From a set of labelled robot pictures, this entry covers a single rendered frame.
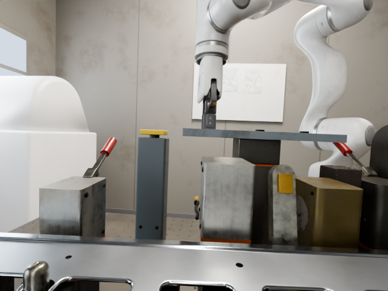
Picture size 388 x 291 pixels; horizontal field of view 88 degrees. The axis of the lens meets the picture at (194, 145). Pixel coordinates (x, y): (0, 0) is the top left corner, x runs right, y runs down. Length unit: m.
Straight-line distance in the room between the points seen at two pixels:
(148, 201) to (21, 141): 1.56
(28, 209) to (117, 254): 1.76
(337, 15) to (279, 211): 0.64
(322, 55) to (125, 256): 0.79
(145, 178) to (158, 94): 2.35
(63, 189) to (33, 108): 1.68
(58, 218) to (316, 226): 0.40
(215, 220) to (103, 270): 0.16
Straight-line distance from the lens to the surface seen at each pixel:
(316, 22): 0.87
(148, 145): 0.50
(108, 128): 3.01
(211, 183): 0.31
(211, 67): 0.49
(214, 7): 0.51
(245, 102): 2.71
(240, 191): 0.32
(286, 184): 0.35
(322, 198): 0.37
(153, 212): 0.53
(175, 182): 2.78
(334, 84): 0.83
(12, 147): 2.04
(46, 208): 0.40
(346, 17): 0.83
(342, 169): 0.47
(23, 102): 2.10
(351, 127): 0.80
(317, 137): 0.53
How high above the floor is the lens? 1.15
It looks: 3 degrees down
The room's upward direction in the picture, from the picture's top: 2 degrees clockwise
